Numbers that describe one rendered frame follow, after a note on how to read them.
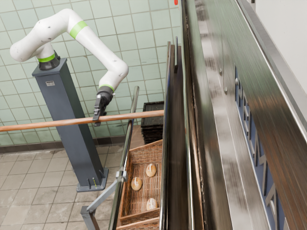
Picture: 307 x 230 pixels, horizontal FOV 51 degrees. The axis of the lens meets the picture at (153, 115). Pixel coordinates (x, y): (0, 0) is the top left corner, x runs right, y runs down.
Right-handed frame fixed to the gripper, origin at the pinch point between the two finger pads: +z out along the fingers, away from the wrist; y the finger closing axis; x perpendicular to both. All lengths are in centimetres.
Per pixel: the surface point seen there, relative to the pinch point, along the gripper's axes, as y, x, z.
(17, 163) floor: 120, 138, -102
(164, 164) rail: -25, -40, 62
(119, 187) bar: 1.7, -18.0, 46.4
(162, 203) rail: -26, -40, 77
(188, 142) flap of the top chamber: -54, -49, 86
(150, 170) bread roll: 56, -18, -15
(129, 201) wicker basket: 59, -6, 7
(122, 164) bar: 1.7, -17.5, 33.0
